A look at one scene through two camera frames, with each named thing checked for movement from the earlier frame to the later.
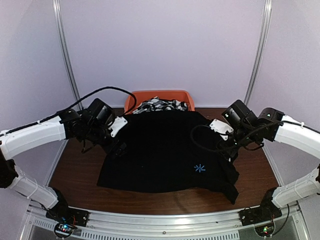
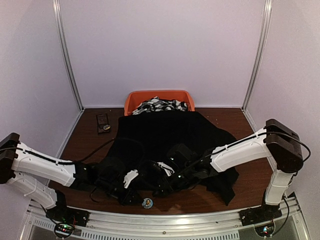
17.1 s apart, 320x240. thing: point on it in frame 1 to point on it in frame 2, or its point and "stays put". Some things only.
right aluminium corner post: [263, 46] stays put
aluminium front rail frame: [217, 225] stays put
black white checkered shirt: [157, 104] stays put
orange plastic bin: [143, 96] stays put
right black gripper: [233, 152] to [164, 182]
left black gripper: [110, 147] to [126, 200]
